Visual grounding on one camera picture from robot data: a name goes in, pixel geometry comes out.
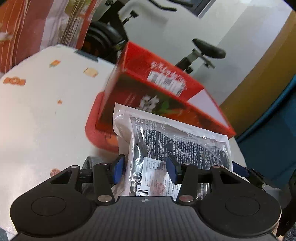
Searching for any dark framed window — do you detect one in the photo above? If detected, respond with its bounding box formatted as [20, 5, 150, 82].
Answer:
[171, 0, 211, 16]

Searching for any black exercise bike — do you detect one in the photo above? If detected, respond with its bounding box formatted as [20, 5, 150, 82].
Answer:
[81, 1, 226, 74]

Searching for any wooden door frame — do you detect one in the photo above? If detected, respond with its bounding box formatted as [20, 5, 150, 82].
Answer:
[220, 11, 295, 136]

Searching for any red strawberry cardboard box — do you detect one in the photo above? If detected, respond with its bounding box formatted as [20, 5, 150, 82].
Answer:
[95, 42, 235, 138]

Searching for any clear plastic packaged item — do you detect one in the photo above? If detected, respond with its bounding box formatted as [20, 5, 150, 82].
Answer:
[112, 103, 233, 199]

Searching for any red printed backdrop curtain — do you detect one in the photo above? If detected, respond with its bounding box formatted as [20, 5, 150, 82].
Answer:
[1, 0, 100, 73]

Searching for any white patterned tablecloth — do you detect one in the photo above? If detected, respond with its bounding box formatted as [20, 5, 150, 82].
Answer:
[0, 44, 247, 240]

